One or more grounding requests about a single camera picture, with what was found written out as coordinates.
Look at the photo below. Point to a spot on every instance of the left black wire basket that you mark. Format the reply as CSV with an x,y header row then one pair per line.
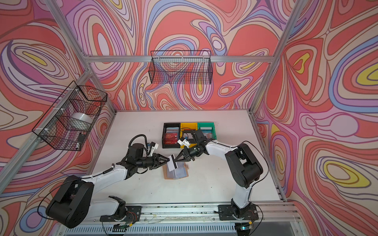
x,y
56,130

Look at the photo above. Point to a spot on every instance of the white card with black stripe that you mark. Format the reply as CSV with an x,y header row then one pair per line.
x,y
171,164

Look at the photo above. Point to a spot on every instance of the green plastic bin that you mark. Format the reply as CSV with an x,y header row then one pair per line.
x,y
208,129

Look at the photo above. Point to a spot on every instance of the back black wire basket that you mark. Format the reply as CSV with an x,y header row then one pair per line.
x,y
181,67

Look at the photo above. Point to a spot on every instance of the tan leather card holder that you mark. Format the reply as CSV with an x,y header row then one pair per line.
x,y
179,173

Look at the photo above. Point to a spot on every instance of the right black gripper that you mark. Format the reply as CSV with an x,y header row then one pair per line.
x,y
185,152

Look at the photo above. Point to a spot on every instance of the black wire basket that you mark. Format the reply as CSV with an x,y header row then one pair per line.
x,y
181,67
56,130

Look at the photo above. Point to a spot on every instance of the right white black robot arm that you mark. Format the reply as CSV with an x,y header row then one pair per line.
x,y
244,168

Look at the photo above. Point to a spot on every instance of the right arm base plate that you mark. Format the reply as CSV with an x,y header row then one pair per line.
x,y
233,212

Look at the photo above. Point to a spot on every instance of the red VIP cards stack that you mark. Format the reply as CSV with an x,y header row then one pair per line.
x,y
171,135

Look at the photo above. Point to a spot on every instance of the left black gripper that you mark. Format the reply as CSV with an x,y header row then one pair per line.
x,y
156,159

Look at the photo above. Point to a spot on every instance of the white roll in basket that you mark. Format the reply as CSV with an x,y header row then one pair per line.
x,y
80,121

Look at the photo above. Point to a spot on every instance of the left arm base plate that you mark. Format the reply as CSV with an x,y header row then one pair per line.
x,y
128,214

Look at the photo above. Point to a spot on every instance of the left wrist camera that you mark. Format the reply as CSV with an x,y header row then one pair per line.
x,y
152,147

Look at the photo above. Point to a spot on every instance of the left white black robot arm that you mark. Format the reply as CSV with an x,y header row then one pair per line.
x,y
73,203

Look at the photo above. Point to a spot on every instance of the yellow plastic bin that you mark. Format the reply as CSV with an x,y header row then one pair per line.
x,y
187,131

